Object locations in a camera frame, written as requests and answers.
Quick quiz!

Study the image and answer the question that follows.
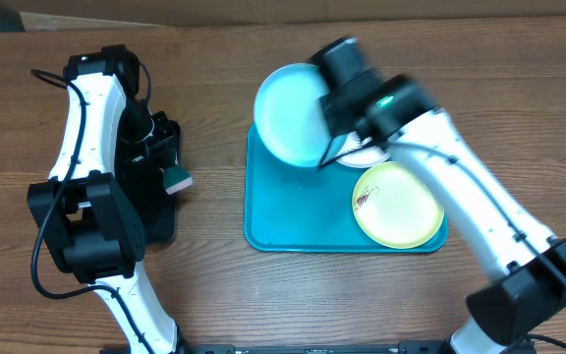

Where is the white plate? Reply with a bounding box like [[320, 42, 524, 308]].
[[337, 132, 390, 168]]

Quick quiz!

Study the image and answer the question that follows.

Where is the pink green sponge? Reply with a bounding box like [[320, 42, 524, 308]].
[[163, 165, 194, 195]]

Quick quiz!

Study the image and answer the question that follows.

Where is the light blue plate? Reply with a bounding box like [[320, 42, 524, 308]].
[[254, 63, 331, 167]]

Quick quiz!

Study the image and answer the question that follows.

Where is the yellow plate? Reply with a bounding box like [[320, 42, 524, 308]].
[[352, 161, 444, 250]]

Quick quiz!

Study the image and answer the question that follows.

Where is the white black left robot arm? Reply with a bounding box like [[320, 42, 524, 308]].
[[27, 44, 192, 353]]

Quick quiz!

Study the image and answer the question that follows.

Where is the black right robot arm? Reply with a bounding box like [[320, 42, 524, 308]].
[[309, 36, 566, 353]]

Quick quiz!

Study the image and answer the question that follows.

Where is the black plastic tray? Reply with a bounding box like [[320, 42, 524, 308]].
[[115, 119, 182, 246]]

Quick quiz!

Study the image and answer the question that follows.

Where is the teal plastic tray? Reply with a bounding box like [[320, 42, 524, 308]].
[[242, 121, 450, 254]]

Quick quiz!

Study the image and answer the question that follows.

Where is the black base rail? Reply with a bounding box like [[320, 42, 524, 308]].
[[175, 340, 454, 354]]

